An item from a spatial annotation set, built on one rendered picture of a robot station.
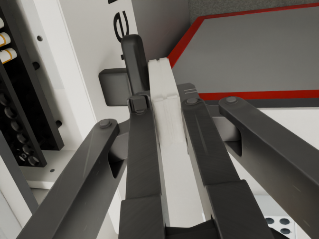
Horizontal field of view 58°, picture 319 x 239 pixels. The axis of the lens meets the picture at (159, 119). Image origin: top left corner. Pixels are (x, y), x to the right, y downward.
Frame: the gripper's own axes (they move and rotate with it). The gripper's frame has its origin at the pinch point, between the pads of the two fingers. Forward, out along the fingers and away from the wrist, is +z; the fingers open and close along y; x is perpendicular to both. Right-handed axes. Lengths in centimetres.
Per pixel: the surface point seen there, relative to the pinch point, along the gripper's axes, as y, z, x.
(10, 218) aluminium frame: -15.8, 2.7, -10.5
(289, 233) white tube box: 13.7, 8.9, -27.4
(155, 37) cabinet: 0.6, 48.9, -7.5
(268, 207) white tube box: 11.4, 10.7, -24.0
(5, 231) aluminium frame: -16.1, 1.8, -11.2
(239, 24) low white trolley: 24, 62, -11
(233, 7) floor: 30, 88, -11
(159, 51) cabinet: 1, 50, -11
